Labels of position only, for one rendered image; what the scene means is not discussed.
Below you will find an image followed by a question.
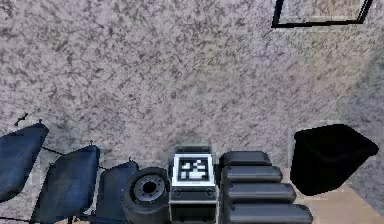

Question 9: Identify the black framed picture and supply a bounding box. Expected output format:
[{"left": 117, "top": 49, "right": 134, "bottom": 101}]
[{"left": 271, "top": 0, "right": 374, "bottom": 29}]

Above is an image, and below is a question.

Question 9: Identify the black bin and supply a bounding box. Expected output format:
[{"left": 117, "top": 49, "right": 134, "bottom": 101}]
[{"left": 289, "top": 123, "right": 380, "bottom": 197}]

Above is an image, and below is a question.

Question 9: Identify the blue chair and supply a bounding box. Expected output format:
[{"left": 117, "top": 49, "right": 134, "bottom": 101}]
[
  {"left": 29, "top": 141, "right": 101, "bottom": 224},
  {"left": 0, "top": 119, "right": 50, "bottom": 204},
  {"left": 89, "top": 158, "right": 140, "bottom": 224}
]

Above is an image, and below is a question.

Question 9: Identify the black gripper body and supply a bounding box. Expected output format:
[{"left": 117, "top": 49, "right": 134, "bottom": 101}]
[{"left": 120, "top": 166, "right": 172, "bottom": 224}]

